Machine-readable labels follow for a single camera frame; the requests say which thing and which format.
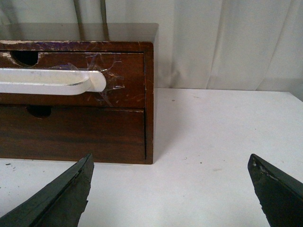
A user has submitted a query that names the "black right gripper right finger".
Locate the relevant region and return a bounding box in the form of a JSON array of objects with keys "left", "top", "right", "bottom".
[{"left": 248, "top": 154, "right": 303, "bottom": 227}]

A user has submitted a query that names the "wooden drawer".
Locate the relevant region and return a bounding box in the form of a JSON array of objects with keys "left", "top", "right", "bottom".
[
  {"left": 0, "top": 52, "right": 145, "bottom": 108},
  {"left": 0, "top": 106, "right": 145, "bottom": 163}
]

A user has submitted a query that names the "white drawer handle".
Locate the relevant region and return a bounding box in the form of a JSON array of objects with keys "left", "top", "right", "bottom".
[{"left": 0, "top": 68, "right": 107, "bottom": 96}]

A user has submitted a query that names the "white backdrop curtain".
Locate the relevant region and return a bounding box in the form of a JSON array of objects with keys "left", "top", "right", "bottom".
[{"left": 0, "top": 0, "right": 303, "bottom": 99}]

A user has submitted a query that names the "dark wooden drawer cabinet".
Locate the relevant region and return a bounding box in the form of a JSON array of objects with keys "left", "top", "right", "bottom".
[{"left": 0, "top": 23, "right": 158, "bottom": 164}]

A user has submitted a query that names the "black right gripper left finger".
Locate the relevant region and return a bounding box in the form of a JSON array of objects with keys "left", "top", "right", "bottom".
[{"left": 0, "top": 154, "right": 94, "bottom": 227}]

